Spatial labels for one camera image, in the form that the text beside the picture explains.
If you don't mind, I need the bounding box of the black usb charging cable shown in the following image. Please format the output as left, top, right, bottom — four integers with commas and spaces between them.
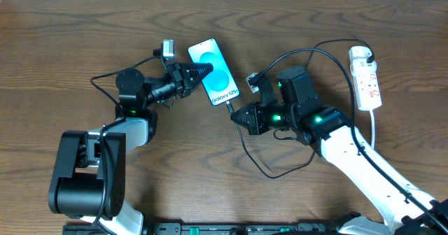
225, 38, 376, 180

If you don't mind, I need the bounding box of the white power strip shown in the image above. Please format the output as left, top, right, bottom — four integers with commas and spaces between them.
351, 68, 382, 111

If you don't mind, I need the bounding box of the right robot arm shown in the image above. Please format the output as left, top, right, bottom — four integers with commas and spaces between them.
231, 66, 447, 234

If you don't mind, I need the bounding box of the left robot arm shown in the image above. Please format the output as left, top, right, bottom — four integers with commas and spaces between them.
48, 62, 213, 234

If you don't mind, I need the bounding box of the white usb wall charger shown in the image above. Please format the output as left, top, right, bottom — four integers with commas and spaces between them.
349, 45, 377, 76

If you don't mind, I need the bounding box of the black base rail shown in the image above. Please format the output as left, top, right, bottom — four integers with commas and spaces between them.
62, 222, 351, 235

